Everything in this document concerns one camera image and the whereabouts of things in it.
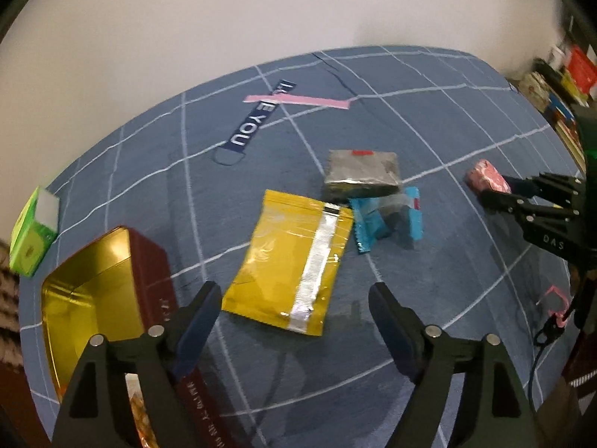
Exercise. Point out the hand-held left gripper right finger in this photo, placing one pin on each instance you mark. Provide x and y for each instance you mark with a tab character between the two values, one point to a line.
394	331

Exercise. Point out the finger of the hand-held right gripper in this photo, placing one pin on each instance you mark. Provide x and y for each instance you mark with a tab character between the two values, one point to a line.
541	182
517	207

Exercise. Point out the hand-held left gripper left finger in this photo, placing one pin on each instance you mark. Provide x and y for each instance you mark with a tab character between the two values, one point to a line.
200	326

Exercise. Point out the pink patterned snack packet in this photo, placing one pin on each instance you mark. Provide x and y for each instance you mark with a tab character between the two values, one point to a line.
485	176

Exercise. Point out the maroon tin box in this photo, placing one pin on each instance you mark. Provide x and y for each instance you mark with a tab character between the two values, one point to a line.
149	266

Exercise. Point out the yellow foil pouch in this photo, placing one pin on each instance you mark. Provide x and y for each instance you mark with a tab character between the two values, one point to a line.
270	261

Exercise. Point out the clear bag of fried snacks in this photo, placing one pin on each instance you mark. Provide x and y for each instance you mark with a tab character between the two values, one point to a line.
137	415

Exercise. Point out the floral box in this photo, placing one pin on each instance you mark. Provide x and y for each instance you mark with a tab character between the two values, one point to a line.
534	87

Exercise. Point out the clear blue-ended candy packet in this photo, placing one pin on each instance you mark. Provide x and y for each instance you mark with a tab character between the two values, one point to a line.
368	224

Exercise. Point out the blue checked bed sheet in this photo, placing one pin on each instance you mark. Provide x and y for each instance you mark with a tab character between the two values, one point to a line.
419	102

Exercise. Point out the grey foil snack packet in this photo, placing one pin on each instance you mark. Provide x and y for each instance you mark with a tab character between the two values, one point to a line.
359	172

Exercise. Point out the green and white box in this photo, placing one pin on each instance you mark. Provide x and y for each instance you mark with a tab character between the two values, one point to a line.
32	242

